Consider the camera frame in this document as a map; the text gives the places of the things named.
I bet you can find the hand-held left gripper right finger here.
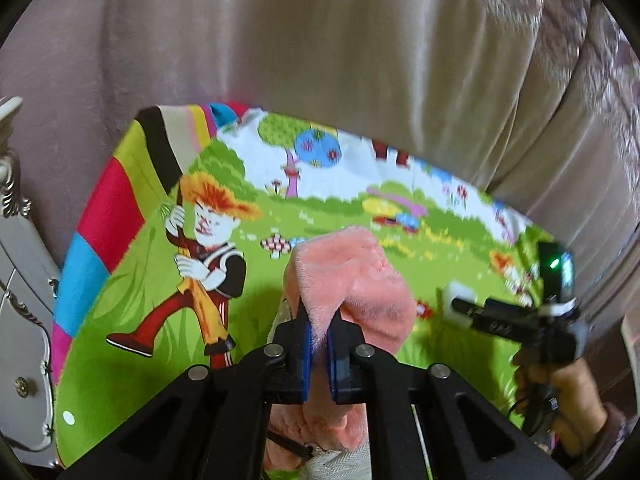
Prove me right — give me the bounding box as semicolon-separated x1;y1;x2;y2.
327;310;581;480

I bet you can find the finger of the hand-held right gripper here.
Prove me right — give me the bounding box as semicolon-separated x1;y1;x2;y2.
451;297;542;335

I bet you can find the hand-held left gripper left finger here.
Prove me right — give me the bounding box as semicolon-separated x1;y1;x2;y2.
57;305;313;480

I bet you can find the white sponge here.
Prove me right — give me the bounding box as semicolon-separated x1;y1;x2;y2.
442;282;478;332

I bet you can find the pink fluffy cloth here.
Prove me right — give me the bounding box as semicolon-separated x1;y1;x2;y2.
262;226;418;471

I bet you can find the person's right forearm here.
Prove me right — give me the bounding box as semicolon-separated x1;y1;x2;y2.
565;402;628;480

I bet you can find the person's right hand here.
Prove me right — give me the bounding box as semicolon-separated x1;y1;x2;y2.
515;357;608;458

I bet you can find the grey white cloth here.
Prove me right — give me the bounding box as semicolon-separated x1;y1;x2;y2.
300;447;376;480

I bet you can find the cartoon printed blanket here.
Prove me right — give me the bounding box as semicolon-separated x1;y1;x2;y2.
50;102;571;471

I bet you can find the white nightstand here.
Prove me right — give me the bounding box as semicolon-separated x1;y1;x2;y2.
0;96;63;466

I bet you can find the beige lace curtain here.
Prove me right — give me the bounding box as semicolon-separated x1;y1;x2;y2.
0;0;640;321

